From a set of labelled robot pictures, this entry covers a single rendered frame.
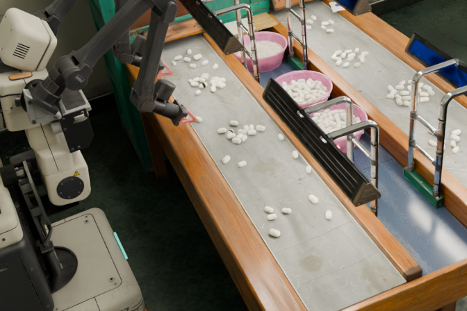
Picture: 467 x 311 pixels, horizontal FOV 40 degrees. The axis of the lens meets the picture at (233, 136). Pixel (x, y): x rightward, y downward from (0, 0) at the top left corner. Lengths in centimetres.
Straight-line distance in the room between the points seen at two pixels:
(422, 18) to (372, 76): 215
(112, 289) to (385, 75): 145
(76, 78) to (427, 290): 126
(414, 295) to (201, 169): 88
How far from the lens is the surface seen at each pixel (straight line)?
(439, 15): 501
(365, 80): 283
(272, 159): 241
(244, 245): 206
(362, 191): 173
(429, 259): 214
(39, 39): 223
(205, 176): 234
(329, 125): 256
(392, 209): 229
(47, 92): 214
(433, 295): 207
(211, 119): 267
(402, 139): 245
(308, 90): 278
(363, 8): 269
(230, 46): 248
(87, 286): 276
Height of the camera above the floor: 224
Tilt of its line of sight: 36 degrees down
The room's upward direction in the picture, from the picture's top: 9 degrees counter-clockwise
